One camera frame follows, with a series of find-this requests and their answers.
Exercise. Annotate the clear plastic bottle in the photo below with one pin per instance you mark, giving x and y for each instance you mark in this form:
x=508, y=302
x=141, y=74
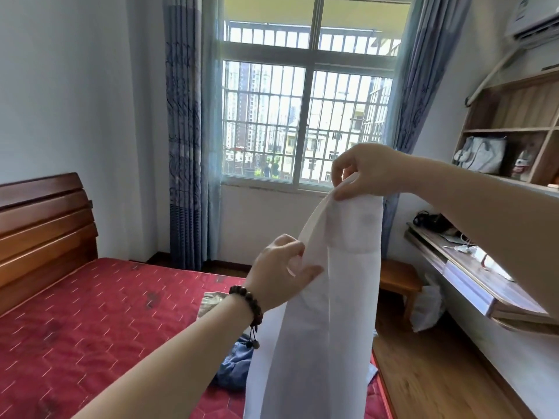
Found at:
x=521, y=163

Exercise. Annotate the person's right forearm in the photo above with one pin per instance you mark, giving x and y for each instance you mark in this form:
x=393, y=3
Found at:
x=487, y=209

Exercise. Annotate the person's left forearm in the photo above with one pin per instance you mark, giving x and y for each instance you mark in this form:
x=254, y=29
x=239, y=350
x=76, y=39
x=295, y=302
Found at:
x=166, y=357

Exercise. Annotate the white air conditioner pipe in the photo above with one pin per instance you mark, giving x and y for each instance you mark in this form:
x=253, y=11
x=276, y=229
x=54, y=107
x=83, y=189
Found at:
x=493, y=74

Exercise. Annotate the beige garment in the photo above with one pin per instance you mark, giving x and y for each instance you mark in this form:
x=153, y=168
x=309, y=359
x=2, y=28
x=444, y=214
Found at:
x=212, y=303

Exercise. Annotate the person's right thumb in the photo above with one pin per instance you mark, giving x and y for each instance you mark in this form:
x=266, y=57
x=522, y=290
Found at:
x=348, y=188

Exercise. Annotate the white garment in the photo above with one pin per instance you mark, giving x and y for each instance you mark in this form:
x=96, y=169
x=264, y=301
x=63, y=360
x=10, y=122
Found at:
x=323, y=309

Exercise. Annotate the person's left thumb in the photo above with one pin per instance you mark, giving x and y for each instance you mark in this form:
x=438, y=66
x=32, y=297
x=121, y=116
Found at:
x=307, y=275

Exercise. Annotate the wooden wall shelf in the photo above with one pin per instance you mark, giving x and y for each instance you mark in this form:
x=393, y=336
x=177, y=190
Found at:
x=513, y=122

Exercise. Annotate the person's left hand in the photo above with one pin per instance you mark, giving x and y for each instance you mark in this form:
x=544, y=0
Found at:
x=272, y=279

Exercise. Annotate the brown wooden headboard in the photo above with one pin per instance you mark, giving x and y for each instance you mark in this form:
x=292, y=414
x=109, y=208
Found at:
x=43, y=239

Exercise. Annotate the wall-mounted wooden desk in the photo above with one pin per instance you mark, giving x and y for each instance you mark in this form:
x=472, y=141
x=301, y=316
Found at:
x=476, y=274

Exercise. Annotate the blue denim garment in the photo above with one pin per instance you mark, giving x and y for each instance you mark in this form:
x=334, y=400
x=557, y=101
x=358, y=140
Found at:
x=233, y=368

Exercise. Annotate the grey handbag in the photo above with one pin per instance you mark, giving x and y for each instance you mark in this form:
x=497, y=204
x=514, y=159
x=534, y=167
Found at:
x=481, y=154

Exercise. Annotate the white plastic bag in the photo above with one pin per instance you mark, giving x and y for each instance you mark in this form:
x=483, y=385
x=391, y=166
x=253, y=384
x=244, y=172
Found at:
x=428, y=307

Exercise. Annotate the barred window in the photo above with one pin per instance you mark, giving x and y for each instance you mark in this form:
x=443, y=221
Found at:
x=305, y=91

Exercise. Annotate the small wooden stool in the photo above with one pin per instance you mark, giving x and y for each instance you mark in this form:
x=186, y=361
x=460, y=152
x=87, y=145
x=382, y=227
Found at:
x=399, y=279

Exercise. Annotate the red quilted mattress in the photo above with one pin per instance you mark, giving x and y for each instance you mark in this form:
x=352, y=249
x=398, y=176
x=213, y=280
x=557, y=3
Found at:
x=100, y=340

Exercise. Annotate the person's right hand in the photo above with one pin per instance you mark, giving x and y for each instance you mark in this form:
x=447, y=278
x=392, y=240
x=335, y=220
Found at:
x=372, y=170

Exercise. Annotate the white air conditioner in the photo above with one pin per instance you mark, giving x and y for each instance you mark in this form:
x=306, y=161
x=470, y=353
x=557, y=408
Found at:
x=533, y=21

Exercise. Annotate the blue patterned curtain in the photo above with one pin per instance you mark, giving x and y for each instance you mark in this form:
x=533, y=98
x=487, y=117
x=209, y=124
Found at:
x=185, y=126
x=421, y=74

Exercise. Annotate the black bag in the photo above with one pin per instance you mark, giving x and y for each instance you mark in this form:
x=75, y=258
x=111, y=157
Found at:
x=432, y=221

